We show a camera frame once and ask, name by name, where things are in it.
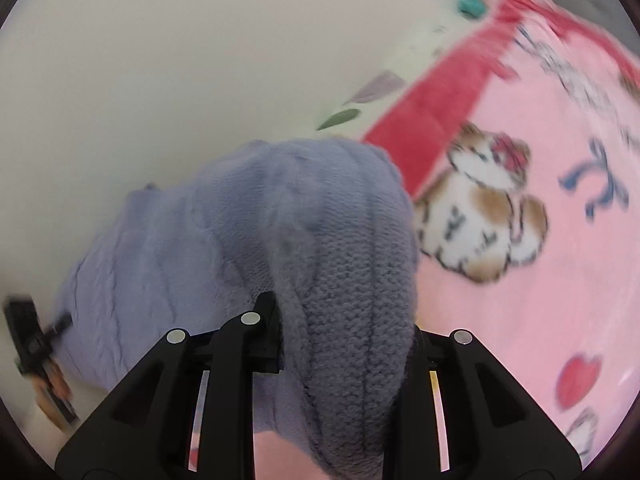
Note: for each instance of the blue knitted hooded cardigan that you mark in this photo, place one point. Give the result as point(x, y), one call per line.
point(326, 225)

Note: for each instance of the person's left hand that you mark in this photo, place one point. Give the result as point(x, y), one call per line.
point(54, 386)

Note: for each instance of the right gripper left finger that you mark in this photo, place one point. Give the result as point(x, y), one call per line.
point(185, 411)

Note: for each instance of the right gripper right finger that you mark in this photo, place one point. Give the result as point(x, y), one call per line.
point(460, 414)

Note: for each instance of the teal plush toy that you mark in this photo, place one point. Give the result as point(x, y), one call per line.
point(472, 9)

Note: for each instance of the white floral bed sheet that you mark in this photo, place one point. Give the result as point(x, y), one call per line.
point(415, 56)

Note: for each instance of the pink bear print blanket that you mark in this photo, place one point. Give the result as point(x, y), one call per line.
point(521, 149)

